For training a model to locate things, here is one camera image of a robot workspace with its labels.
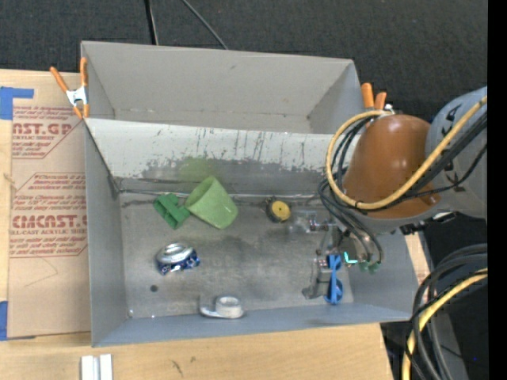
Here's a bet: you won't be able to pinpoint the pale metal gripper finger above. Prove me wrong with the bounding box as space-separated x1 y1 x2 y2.
301 255 330 301
293 210 330 234

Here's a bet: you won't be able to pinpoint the blue sunglasses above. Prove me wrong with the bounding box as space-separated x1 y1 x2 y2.
323 253 345 306

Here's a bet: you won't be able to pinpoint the yellow and black wheel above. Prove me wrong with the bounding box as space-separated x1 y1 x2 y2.
264 196 292 224

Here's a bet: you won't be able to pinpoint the grey metal bin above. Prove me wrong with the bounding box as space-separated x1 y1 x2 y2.
80 40 415 348

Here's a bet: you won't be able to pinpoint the light green cup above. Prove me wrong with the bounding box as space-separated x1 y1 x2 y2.
184 175 239 230

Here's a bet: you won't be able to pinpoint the crushed blue and silver can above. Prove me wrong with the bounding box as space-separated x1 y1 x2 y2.
154 242 201 276

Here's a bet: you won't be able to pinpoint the dark green plastic block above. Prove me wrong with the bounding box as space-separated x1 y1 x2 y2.
153 192 192 230

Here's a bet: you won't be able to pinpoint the brown cardboard board, red print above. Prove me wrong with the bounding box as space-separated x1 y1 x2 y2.
0 68 93 340

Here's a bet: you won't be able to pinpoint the black cylinder on white bracket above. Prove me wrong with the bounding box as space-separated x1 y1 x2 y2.
398 221 425 236

